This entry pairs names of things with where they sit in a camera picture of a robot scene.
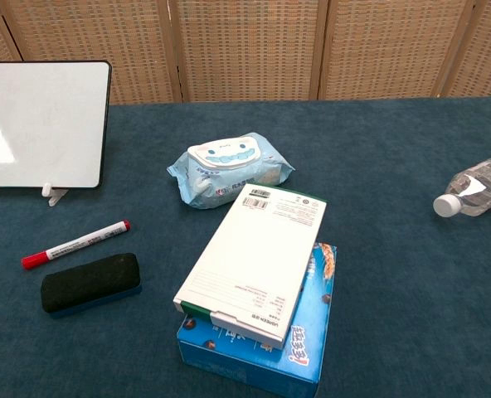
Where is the woven bamboo folding screen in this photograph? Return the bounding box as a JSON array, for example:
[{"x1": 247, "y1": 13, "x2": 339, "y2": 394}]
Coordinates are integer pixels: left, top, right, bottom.
[{"x1": 0, "y1": 0, "x2": 491, "y2": 105}]

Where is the blue cookie box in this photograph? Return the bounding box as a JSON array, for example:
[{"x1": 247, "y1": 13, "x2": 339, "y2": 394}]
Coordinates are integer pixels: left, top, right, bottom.
[{"x1": 176, "y1": 242, "x2": 338, "y2": 386}]

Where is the clear plastic water bottle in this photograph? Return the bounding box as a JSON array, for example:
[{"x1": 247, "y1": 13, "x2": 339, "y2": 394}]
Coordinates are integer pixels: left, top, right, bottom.
[{"x1": 432, "y1": 148, "x2": 491, "y2": 218}]

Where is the red capped whiteboard marker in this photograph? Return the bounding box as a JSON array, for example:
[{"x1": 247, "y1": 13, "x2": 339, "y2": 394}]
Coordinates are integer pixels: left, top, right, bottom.
[{"x1": 21, "y1": 220, "x2": 132, "y2": 270}]

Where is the white flat cardboard box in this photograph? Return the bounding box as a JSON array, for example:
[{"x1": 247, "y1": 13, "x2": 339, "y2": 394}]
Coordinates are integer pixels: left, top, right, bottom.
[{"x1": 173, "y1": 183, "x2": 328, "y2": 352}]

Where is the light blue wet wipes pack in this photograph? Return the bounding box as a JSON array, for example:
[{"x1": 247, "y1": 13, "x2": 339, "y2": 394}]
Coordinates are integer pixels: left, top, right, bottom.
[{"x1": 166, "y1": 132, "x2": 295, "y2": 209}]

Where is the white magnetic whiteboard black frame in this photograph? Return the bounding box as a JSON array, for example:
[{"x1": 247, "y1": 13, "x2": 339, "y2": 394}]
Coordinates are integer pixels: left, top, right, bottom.
[{"x1": 0, "y1": 61, "x2": 113, "y2": 190}]

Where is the teal felt table cloth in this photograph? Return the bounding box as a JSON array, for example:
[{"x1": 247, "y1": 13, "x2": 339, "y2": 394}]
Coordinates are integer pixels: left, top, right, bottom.
[{"x1": 0, "y1": 95, "x2": 491, "y2": 398}]

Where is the black felt blue whiteboard eraser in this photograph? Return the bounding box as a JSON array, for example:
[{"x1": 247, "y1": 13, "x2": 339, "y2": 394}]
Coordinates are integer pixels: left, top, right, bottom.
[{"x1": 40, "y1": 252, "x2": 143, "y2": 319}]

